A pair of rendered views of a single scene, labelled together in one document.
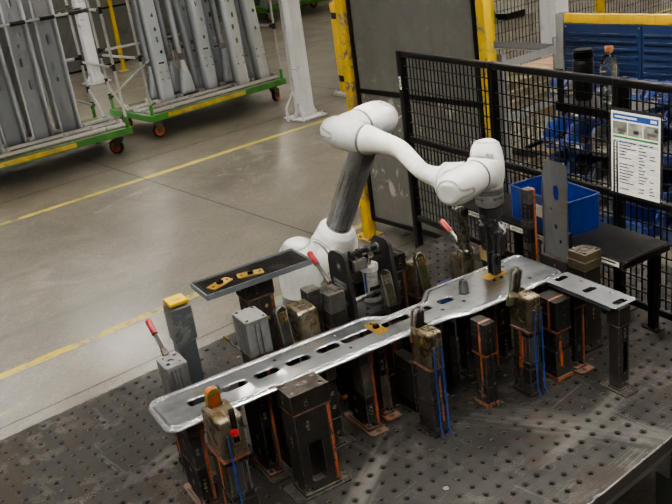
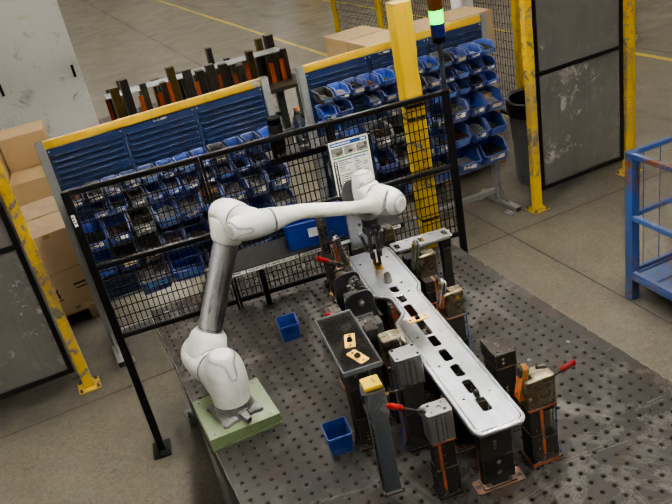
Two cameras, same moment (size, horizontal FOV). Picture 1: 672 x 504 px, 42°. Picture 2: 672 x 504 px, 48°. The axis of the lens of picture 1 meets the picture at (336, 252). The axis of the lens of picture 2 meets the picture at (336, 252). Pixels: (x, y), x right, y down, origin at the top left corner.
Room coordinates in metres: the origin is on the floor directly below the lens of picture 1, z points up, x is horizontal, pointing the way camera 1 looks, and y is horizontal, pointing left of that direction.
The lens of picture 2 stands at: (1.85, 2.35, 2.62)
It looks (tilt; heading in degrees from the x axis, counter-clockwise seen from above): 27 degrees down; 287
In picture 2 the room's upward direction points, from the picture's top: 12 degrees counter-clockwise
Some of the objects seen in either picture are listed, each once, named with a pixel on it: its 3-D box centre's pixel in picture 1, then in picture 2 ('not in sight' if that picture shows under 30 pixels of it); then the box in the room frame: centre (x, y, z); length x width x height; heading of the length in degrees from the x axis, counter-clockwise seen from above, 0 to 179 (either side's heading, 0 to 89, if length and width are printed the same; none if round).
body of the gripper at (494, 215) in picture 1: (490, 218); (370, 225); (2.56, -0.50, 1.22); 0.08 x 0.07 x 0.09; 28
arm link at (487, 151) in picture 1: (485, 164); (366, 188); (2.55, -0.49, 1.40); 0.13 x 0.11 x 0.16; 139
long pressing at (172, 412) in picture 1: (372, 332); (421, 321); (2.32, -0.07, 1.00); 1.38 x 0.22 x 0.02; 118
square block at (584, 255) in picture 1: (585, 298); (389, 259); (2.57, -0.80, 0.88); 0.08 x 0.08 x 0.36; 28
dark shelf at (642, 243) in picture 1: (548, 223); (311, 241); (2.94, -0.79, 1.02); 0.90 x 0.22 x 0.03; 28
